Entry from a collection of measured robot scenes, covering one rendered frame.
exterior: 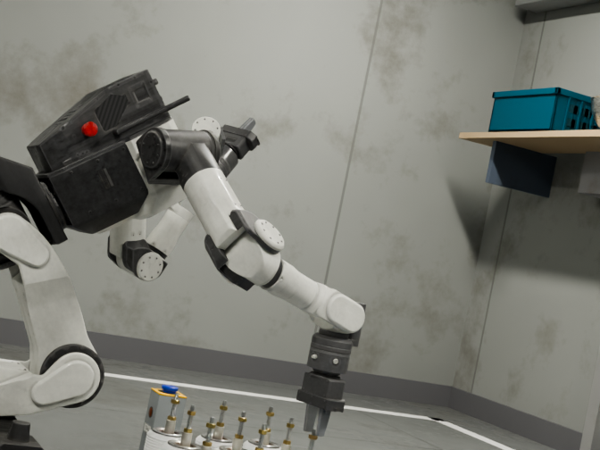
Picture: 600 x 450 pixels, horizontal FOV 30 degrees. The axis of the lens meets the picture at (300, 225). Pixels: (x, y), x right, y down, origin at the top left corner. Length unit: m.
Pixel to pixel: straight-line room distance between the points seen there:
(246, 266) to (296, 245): 3.65
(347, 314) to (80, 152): 0.67
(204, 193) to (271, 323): 3.63
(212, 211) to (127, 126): 0.31
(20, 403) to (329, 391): 0.67
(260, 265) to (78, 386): 0.53
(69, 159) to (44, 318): 0.35
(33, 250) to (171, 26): 3.30
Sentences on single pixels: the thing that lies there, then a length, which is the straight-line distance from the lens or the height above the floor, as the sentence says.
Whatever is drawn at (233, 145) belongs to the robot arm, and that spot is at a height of 0.95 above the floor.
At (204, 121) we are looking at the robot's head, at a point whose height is 0.96.
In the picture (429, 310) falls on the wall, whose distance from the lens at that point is 6.29.
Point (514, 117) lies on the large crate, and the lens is 5.60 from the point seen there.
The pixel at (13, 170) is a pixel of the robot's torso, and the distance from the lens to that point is 2.43.
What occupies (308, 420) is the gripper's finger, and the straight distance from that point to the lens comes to 2.40.
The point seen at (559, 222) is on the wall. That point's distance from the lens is 5.91.
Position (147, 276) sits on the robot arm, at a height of 0.57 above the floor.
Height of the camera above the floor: 0.71
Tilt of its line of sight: 1 degrees up
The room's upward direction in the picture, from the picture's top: 11 degrees clockwise
